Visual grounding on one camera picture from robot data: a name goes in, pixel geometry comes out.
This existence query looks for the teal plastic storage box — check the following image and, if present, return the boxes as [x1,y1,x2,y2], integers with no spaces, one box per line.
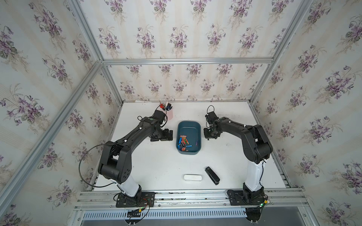
[176,121,201,155]

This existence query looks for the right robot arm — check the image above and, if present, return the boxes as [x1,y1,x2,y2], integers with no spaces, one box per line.
[204,111,273,195]

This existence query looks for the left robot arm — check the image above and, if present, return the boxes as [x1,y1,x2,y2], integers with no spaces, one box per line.
[98,110,173,199]

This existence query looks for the pens in cup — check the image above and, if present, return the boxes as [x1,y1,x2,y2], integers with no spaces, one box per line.
[159,102,173,112]

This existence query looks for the black stapler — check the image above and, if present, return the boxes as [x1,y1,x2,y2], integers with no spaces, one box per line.
[205,167,220,185]

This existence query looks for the white eraser case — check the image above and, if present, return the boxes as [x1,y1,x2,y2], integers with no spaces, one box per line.
[183,174,203,182]

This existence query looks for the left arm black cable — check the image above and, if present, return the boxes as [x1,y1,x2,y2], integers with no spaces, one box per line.
[78,143,117,188]

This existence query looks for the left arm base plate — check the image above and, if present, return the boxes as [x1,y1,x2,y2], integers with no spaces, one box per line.
[114,192,156,208]

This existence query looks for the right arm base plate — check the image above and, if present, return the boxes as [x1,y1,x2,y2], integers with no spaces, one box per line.
[227,187,268,207]

